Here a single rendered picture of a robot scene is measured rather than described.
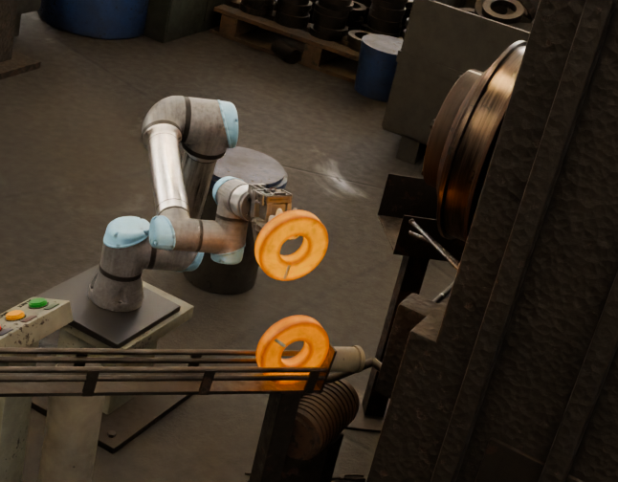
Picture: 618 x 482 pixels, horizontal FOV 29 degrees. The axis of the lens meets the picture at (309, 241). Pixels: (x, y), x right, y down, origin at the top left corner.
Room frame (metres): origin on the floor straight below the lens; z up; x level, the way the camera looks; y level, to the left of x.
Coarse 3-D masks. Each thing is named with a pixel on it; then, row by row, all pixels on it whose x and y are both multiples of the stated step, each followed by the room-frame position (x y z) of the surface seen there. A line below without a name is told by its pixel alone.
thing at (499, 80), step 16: (512, 48) 2.49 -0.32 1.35; (496, 64) 2.43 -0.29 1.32; (512, 64) 2.45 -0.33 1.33; (496, 80) 2.40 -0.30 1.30; (512, 80) 2.40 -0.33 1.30; (480, 96) 2.37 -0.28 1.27; (496, 96) 2.37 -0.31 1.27; (480, 112) 2.35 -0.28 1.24; (496, 112) 2.35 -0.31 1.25; (464, 128) 2.33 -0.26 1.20; (480, 128) 2.33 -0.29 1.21; (464, 144) 2.32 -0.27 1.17; (480, 144) 2.32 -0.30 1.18; (448, 160) 2.32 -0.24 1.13; (464, 160) 2.32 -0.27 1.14; (448, 176) 2.32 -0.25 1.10; (464, 176) 2.31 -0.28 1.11; (448, 192) 2.33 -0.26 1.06; (464, 192) 2.31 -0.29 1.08; (448, 208) 2.34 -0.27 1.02; (464, 208) 2.32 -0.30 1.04; (448, 224) 2.36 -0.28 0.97; (464, 240) 2.40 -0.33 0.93
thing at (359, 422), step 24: (384, 192) 3.16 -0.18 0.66; (408, 192) 3.18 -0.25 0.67; (432, 192) 3.19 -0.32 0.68; (384, 216) 3.16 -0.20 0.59; (408, 216) 2.91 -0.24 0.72; (432, 216) 3.19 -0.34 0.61; (408, 240) 2.91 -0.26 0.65; (456, 240) 2.94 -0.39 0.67; (408, 264) 3.00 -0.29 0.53; (408, 288) 3.00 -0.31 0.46; (384, 336) 3.02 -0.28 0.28; (360, 408) 3.03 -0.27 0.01; (384, 408) 3.01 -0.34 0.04
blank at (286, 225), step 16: (272, 224) 2.19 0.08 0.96; (288, 224) 2.19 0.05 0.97; (304, 224) 2.21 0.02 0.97; (320, 224) 2.23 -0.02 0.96; (256, 240) 2.19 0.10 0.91; (272, 240) 2.18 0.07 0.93; (304, 240) 2.25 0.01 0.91; (320, 240) 2.24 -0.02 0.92; (256, 256) 2.19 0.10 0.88; (272, 256) 2.19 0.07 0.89; (288, 256) 2.23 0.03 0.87; (304, 256) 2.23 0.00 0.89; (320, 256) 2.25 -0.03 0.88; (272, 272) 2.19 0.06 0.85; (288, 272) 2.21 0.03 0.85; (304, 272) 2.23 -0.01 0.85
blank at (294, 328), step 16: (288, 320) 2.13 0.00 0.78; (304, 320) 2.14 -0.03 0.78; (272, 336) 2.10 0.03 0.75; (288, 336) 2.12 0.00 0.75; (304, 336) 2.14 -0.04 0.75; (320, 336) 2.16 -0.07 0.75; (256, 352) 2.11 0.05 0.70; (272, 352) 2.10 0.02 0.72; (304, 352) 2.16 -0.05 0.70; (320, 352) 2.16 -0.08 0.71
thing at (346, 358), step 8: (344, 352) 2.20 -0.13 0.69; (352, 352) 2.21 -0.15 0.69; (360, 352) 2.22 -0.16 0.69; (336, 360) 2.18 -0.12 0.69; (344, 360) 2.19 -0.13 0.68; (352, 360) 2.20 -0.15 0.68; (360, 360) 2.21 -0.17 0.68; (336, 368) 2.18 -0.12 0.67; (344, 368) 2.19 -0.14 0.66; (352, 368) 2.20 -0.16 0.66; (360, 368) 2.21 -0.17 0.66
